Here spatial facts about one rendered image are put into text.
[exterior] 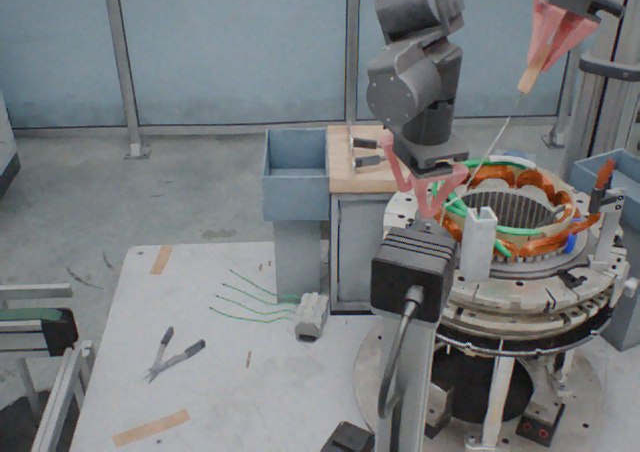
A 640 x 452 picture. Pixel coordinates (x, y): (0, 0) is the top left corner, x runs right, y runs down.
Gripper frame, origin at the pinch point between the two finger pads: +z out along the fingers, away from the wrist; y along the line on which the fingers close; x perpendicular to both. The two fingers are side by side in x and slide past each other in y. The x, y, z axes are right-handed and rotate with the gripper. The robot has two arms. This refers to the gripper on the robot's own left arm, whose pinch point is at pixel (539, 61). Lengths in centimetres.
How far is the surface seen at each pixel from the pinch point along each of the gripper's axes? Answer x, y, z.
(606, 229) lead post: -7.1, 14.8, 14.1
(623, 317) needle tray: 15, 39, 35
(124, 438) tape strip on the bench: -4, -31, 72
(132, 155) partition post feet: 226, -71, 141
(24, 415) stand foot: 74, -61, 156
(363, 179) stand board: 20.2, -9.2, 29.7
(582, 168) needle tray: 24.3, 23.8, 16.7
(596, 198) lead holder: -9.9, 10.0, 10.1
